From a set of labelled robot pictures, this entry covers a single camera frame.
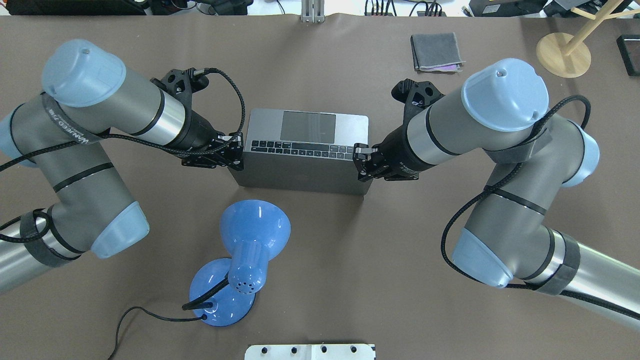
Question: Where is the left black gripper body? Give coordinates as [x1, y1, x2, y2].
[174, 111, 244, 171]

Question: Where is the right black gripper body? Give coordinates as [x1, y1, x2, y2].
[353, 126, 421, 183]

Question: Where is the grey laptop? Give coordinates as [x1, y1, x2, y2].
[230, 108, 371, 196]

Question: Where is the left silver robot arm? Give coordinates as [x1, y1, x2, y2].
[0, 39, 246, 293]

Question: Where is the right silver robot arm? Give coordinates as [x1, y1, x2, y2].
[352, 58, 639, 330]

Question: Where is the grey folded cloth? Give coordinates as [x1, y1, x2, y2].
[410, 32, 464, 73]

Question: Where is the blue desk lamp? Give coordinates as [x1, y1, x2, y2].
[182, 199, 291, 327]

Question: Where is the wooden mug tree stand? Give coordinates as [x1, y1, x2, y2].
[535, 0, 640, 79]

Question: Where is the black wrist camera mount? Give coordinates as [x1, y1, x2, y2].
[390, 79, 445, 125]

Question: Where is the left black wrist mount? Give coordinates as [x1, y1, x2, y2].
[150, 68, 210, 104]

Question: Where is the aluminium frame post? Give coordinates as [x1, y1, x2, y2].
[301, 0, 325, 24]

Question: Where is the black lamp power cord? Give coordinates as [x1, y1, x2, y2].
[107, 306, 207, 360]

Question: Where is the white camera mast base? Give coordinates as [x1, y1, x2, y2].
[244, 343, 377, 360]

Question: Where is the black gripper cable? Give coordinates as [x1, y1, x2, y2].
[440, 94, 640, 321]

